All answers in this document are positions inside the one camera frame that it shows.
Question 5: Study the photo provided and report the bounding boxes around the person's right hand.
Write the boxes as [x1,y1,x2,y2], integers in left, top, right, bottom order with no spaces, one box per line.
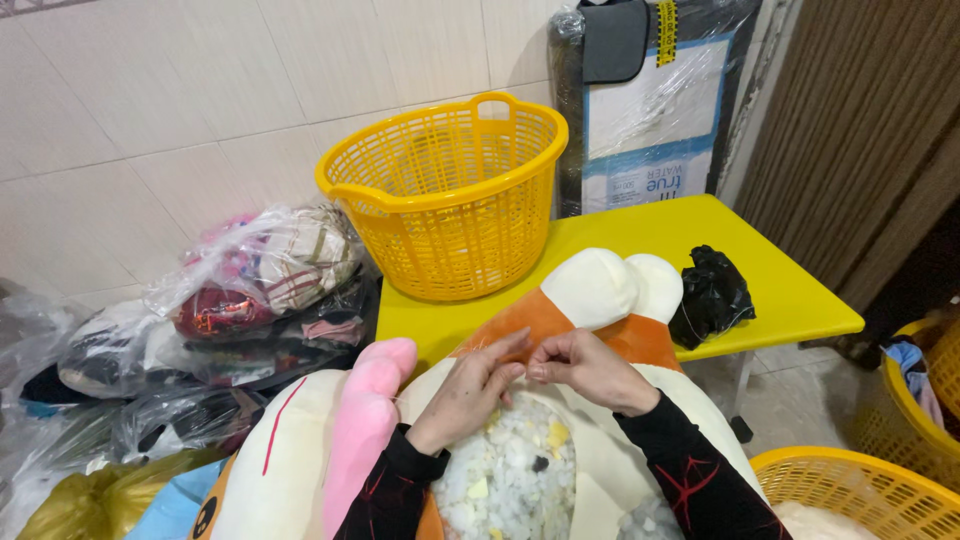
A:
[525,327,662,418]

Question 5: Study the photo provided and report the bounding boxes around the person's left hand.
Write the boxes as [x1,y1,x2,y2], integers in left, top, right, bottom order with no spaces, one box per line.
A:
[405,327,533,457]

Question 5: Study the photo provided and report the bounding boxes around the large cream orange plush toy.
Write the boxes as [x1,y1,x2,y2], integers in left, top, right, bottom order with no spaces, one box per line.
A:
[189,247,769,540]

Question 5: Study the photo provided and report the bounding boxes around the white foam stuffing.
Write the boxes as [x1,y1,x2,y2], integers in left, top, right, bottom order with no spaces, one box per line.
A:
[431,391,685,540]

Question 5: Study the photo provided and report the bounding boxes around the black plastic bag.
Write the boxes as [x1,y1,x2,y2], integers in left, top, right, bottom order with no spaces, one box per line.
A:
[668,244,757,351]

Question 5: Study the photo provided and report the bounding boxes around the yellow plastic table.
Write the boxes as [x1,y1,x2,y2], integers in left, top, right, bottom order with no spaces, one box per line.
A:
[375,194,866,445]

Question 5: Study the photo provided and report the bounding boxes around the empty yellow plastic basket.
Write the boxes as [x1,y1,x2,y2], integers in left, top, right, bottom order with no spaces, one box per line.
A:
[315,91,570,303]

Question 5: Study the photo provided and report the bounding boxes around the heap of clothes in bags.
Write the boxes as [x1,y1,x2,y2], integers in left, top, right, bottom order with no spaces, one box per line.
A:
[0,202,382,489]

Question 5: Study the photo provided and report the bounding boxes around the plastic-wrapped folded board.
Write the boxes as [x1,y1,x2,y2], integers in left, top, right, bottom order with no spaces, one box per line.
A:
[547,0,765,219]

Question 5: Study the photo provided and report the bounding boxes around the yellow basket with white stuffing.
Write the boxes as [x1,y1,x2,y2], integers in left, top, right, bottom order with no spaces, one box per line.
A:
[750,446,960,540]

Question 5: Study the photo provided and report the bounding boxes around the yellow basket with clothes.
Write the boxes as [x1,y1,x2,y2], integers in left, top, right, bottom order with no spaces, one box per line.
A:
[855,315,960,492]

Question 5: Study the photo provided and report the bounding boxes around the brown curtain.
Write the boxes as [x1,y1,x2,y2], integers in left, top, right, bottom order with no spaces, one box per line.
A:
[731,0,960,316]

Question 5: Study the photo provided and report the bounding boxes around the olive plastic bag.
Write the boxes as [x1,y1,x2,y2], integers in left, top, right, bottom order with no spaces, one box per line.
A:
[16,448,226,540]

